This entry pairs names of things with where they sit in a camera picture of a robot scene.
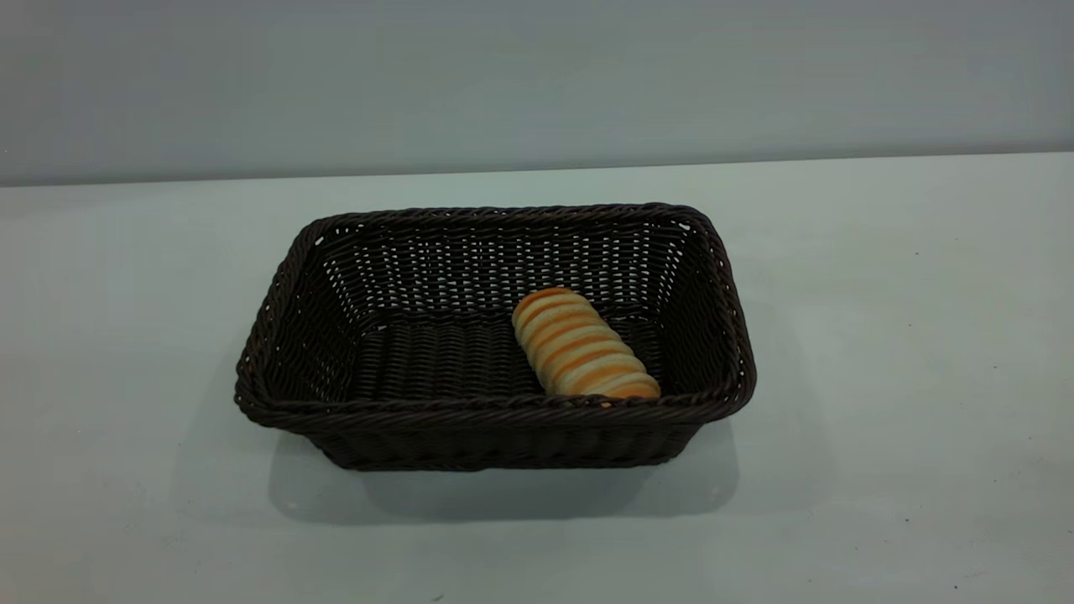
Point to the striped orange bread roll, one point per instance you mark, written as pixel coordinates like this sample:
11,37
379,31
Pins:
579,344

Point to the black woven wicker basket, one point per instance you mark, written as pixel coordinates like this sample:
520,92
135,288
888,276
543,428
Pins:
419,361

